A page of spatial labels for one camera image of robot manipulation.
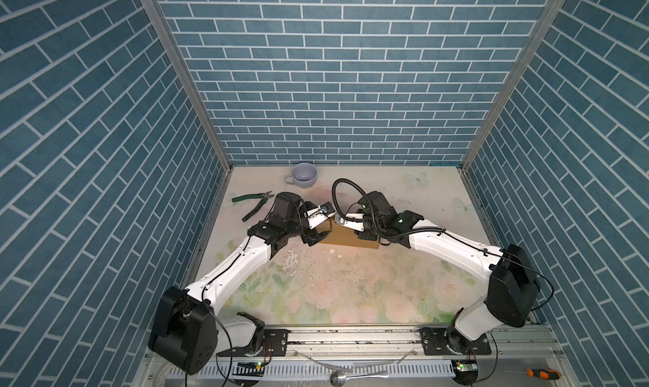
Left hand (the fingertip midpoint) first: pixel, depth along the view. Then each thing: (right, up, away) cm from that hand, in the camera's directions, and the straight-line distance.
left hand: (323, 217), depth 82 cm
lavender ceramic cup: (-11, +16, +32) cm, 37 cm away
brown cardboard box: (+8, -5, -7) cm, 11 cm away
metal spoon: (+5, -42, -15) cm, 45 cm away
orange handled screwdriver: (+61, -41, -14) cm, 75 cm away
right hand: (+11, +1, +3) cm, 12 cm away
